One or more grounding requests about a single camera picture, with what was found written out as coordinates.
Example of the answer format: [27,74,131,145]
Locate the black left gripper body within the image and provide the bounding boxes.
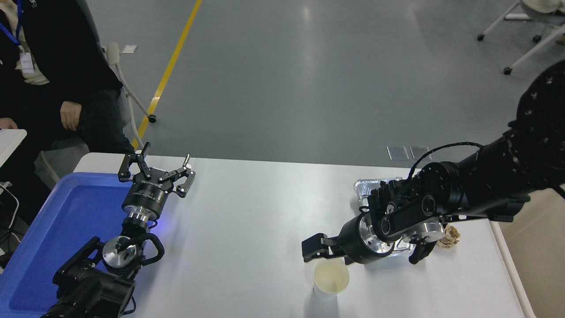
[122,176,170,220]

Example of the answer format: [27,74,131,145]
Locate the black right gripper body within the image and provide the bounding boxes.
[339,215,376,265]

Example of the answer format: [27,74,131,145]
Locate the white paper cup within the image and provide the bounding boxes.
[312,257,350,301]

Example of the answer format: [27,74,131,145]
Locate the silver foil tray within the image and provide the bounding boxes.
[353,178,418,257]

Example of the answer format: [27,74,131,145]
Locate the blue plastic tray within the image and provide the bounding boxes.
[0,172,155,318]

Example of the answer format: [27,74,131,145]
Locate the crumpled tan paper ball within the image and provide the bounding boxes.
[437,225,461,249]

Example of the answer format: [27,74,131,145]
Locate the grey chair with white legs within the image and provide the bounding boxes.
[33,0,156,190]

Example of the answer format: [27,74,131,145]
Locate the small white side table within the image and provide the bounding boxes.
[0,128,27,168]

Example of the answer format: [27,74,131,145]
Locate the person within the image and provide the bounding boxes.
[0,0,135,223]

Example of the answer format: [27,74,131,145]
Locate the large pale bin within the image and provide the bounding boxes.
[489,185,565,318]

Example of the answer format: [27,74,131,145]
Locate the white rolling chair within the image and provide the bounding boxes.
[477,0,565,75]

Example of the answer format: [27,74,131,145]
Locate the thin white cable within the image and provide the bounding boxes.
[0,182,20,232]

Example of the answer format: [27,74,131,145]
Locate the id badge with blue lanyard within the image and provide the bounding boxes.
[0,0,35,74]

